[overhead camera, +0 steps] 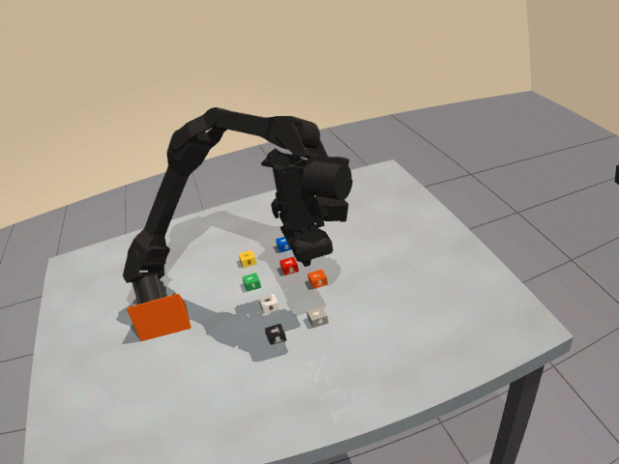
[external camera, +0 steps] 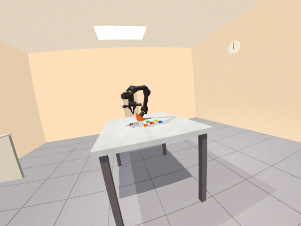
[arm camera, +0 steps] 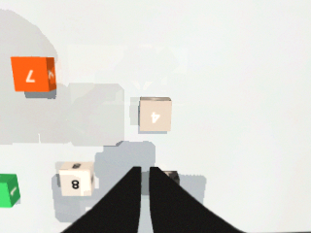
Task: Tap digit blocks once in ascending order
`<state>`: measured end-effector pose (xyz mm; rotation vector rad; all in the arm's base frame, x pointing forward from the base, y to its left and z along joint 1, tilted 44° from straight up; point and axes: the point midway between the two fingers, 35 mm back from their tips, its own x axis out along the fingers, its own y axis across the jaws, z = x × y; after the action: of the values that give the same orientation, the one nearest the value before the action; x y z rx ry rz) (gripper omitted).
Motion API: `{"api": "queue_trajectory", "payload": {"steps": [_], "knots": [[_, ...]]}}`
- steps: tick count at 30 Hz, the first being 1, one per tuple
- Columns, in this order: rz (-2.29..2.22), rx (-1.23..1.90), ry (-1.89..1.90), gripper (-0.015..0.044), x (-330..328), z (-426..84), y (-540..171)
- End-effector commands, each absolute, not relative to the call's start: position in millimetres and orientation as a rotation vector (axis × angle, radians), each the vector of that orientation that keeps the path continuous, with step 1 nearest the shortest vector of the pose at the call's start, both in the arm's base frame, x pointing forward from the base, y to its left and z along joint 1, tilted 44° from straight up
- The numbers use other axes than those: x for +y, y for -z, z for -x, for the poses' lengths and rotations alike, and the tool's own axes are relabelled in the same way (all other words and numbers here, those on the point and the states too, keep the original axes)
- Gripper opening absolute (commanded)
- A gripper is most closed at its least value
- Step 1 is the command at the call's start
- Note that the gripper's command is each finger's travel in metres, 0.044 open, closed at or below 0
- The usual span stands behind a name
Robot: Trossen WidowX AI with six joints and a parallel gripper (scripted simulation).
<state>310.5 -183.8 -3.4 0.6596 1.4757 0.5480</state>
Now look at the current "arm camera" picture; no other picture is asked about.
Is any green block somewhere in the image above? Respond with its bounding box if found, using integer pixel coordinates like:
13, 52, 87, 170
0, 174, 20, 208

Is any orange block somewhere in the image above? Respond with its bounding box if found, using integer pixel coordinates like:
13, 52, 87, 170
11, 56, 56, 92

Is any black cube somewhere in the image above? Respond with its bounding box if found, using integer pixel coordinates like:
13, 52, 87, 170
163, 171, 180, 185

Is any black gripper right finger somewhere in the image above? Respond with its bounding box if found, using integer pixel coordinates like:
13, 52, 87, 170
149, 167, 247, 233

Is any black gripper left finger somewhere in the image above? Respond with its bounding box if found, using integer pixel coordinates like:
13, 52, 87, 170
61, 167, 142, 233

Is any cream block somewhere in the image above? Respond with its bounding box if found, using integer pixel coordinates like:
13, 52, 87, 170
59, 161, 95, 196

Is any beige digit block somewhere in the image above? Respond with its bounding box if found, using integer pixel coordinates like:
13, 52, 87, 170
140, 97, 172, 131

